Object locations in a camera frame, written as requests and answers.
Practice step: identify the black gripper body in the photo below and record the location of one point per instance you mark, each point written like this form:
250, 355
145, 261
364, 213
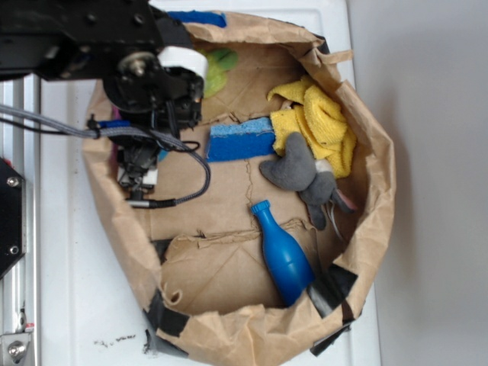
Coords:
164, 89

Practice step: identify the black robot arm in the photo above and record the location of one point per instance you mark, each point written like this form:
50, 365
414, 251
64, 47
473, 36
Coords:
79, 40

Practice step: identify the green plush toy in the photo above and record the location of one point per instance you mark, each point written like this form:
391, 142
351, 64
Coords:
220, 62

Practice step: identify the blue sponge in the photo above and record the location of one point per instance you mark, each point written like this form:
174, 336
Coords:
229, 142

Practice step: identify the yellow cloth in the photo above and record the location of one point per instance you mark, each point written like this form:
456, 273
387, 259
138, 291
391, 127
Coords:
318, 119

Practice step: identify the grey plush elephant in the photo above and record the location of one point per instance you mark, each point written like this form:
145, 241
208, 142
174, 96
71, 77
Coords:
312, 179

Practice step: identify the brown paper bag tray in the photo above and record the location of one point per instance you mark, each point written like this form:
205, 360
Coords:
197, 269

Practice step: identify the blue plastic bottle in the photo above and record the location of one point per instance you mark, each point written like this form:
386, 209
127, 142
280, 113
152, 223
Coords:
284, 258

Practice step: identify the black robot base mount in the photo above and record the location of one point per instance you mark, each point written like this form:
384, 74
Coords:
12, 217

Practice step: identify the aluminium rail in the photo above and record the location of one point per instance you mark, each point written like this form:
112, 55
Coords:
20, 304

